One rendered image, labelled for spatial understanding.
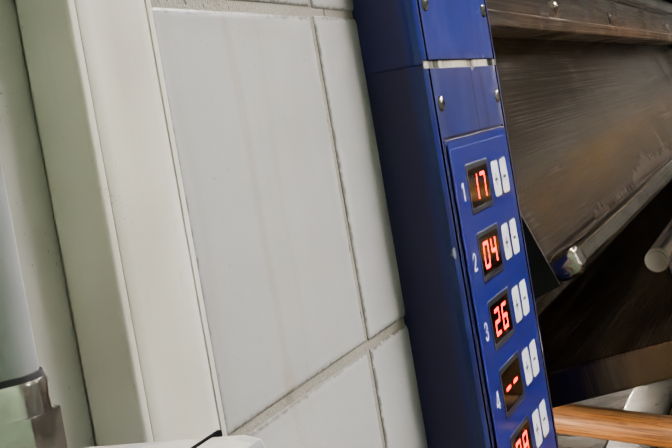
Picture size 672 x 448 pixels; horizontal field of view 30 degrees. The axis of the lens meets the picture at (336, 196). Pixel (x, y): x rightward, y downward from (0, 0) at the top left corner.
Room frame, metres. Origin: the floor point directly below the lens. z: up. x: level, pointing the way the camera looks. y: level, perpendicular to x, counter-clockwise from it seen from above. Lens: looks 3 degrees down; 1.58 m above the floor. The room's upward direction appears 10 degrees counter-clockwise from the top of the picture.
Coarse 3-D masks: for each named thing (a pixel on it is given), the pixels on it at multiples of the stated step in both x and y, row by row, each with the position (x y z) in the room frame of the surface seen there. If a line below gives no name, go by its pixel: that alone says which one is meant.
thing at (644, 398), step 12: (648, 384) 1.62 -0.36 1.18; (660, 384) 1.61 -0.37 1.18; (636, 396) 1.57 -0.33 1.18; (648, 396) 1.56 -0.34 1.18; (660, 396) 1.55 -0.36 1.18; (624, 408) 1.52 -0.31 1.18; (636, 408) 1.51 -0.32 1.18; (648, 408) 1.50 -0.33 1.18; (660, 408) 1.49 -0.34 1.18; (612, 444) 1.37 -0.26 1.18; (624, 444) 1.37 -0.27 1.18; (636, 444) 1.36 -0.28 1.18
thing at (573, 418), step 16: (560, 416) 1.17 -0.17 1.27; (576, 416) 1.16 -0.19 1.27; (592, 416) 1.16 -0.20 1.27; (608, 416) 1.15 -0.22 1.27; (624, 416) 1.15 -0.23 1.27; (640, 416) 1.14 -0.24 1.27; (656, 416) 1.14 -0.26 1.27; (560, 432) 1.17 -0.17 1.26; (576, 432) 1.17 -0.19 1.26; (592, 432) 1.16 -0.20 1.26; (608, 432) 1.15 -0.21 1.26; (624, 432) 1.14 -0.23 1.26; (640, 432) 1.14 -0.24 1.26; (656, 432) 1.13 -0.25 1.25
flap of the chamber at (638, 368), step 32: (640, 224) 1.63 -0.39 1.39; (608, 256) 1.39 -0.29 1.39; (640, 256) 1.29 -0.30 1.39; (576, 288) 1.20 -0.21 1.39; (608, 288) 1.13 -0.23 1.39; (640, 288) 1.07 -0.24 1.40; (544, 320) 1.07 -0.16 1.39; (576, 320) 1.01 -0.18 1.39; (608, 320) 0.96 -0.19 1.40; (640, 320) 0.91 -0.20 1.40; (544, 352) 0.91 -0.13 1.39; (576, 352) 0.87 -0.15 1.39; (608, 352) 0.83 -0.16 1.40; (640, 352) 0.81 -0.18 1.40; (576, 384) 0.82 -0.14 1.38; (608, 384) 0.82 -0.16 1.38; (640, 384) 0.81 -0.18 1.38
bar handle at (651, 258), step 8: (664, 232) 0.89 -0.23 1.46; (656, 240) 0.86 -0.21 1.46; (664, 240) 0.85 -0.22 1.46; (656, 248) 0.82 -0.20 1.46; (664, 248) 0.82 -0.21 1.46; (648, 256) 0.82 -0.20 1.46; (656, 256) 0.82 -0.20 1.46; (664, 256) 0.81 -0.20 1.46; (648, 264) 0.82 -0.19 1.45; (656, 264) 0.82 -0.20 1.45; (664, 264) 0.81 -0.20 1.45
